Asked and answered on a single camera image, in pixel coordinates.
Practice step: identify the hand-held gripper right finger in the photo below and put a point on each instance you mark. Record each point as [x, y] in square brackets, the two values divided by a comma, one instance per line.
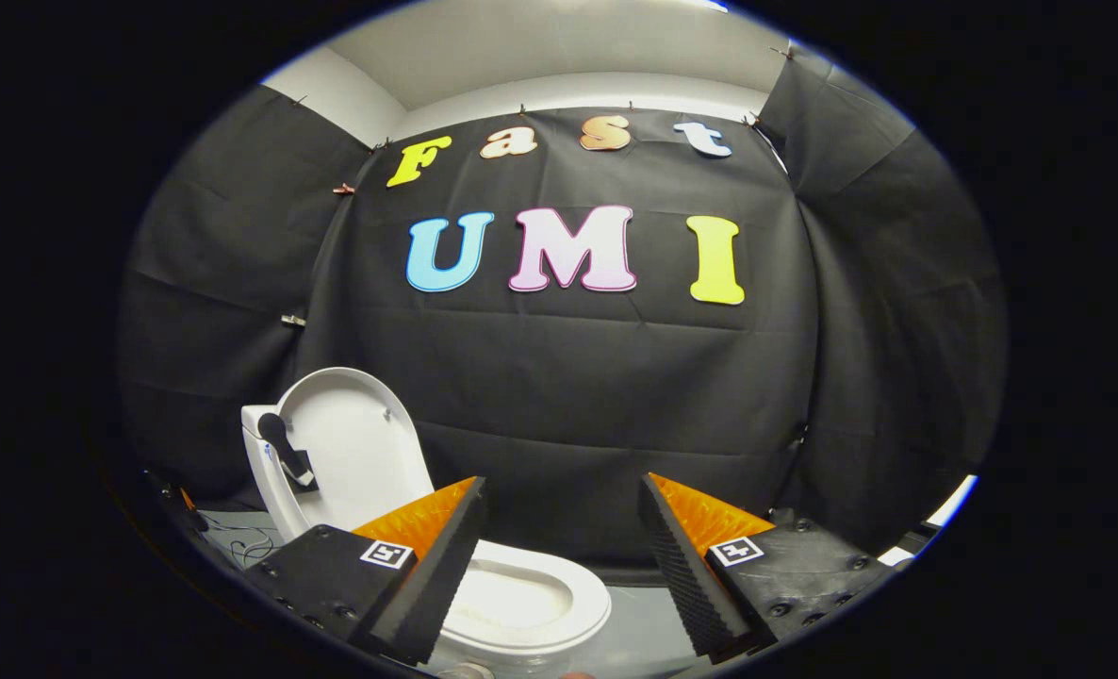
[682, 566]

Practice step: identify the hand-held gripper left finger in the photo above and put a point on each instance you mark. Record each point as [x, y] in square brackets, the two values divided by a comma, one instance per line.
[446, 566]

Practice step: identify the white toilet lid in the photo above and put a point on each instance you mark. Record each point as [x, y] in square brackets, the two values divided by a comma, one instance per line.
[352, 453]

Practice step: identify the white toilet seat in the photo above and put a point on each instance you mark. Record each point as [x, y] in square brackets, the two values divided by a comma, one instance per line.
[587, 604]

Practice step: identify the white ceramic toilet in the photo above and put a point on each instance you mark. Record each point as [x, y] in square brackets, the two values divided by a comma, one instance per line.
[262, 476]

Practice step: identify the black backdrop cloth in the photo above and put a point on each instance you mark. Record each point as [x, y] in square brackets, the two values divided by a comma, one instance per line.
[568, 396]

